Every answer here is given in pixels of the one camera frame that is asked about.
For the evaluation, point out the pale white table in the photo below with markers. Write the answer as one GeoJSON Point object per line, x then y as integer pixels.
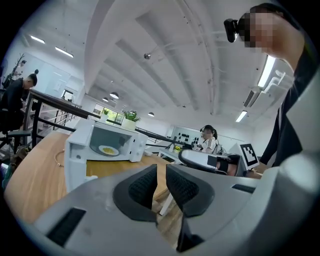
{"type": "Point", "coordinates": [167, 153]}

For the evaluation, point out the white plate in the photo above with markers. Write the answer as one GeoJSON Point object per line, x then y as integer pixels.
{"type": "Point", "coordinates": [100, 150]}

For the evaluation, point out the white microwave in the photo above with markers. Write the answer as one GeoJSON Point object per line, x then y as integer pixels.
{"type": "Point", "coordinates": [138, 147]}

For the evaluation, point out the round pendant lamp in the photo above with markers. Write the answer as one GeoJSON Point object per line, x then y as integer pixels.
{"type": "Point", "coordinates": [114, 95]}
{"type": "Point", "coordinates": [151, 114]}

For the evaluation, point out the black metal railing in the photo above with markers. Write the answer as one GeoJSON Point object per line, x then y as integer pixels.
{"type": "Point", "coordinates": [50, 98]}

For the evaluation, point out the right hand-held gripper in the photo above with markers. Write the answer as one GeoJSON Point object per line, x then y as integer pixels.
{"type": "Point", "coordinates": [248, 156]}

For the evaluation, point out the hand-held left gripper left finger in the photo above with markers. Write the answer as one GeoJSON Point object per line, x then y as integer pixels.
{"type": "Point", "coordinates": [100, 212]}

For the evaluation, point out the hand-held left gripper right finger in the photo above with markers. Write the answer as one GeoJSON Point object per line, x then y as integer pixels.
{"type": "Point", "coordinates": [217, 200]}

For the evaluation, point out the yellow food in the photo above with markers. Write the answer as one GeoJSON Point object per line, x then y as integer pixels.
{"type": "Point", "coordinates": [109, 150]}

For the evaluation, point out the person's head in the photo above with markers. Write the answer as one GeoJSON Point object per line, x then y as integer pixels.
{"type": "Point", "coordinates": [275, 32]}

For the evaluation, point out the black head camera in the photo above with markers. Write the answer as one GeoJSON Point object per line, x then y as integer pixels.
{"type": "Point", "coordinates": [231, 28]}

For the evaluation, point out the person's black shirt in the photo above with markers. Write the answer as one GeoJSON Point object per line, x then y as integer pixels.
{"type": "Point", "coordinates": [285, 130]}

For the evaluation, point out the group of black wall items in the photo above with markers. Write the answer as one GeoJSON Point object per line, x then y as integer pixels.
{"type": "Point", "coordinates": [185, 138]}

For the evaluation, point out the ceiling air conditioner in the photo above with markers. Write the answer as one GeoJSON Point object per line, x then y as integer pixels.
{"type": "Point", "coordinates": [252, 97]}

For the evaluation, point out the flowering plant in cream pot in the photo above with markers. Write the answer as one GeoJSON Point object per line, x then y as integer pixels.
{"type": "Point", "coordinates": [130, 123]}

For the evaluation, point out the wooden table with white legs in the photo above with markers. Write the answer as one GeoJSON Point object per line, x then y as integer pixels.
{"type": "Point", "coordinates": [37, 175]}

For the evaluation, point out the small green potted plant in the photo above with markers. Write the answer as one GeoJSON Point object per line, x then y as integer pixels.
{"type": "Point", "coordinates": [104, 117]}

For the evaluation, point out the yellow flowers in small pot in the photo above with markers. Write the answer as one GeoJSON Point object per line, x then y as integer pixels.
{"type": "Point", "coordinates": [177, 149]}

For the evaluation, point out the long ceiling light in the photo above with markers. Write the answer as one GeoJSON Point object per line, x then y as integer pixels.
{"type": "Point", "coordinates": [266, 71]}
{"type": "Point", "coordinates": [241, 116]}
{"type": "Point", "coordinates": [37, 39]}
{"type": "Point", "coordinates": [64, 52]}

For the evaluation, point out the small white bottle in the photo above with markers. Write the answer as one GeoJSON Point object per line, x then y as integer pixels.
{"type": "Point", "coordinates": [171, 148]}

